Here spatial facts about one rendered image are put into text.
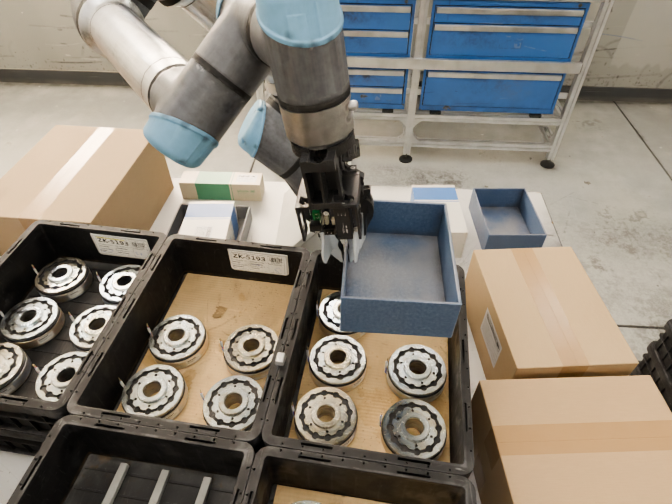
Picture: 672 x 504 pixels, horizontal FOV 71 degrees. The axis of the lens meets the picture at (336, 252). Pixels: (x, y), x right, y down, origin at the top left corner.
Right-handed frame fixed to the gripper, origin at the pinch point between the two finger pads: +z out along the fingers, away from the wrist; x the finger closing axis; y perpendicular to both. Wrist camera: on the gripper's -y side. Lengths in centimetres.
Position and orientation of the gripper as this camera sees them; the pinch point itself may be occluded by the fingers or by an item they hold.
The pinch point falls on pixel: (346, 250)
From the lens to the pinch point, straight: 67.0
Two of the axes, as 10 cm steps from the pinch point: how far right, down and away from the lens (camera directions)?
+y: -0.9, 7.0, -7.1
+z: 1.4, 7.1, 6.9
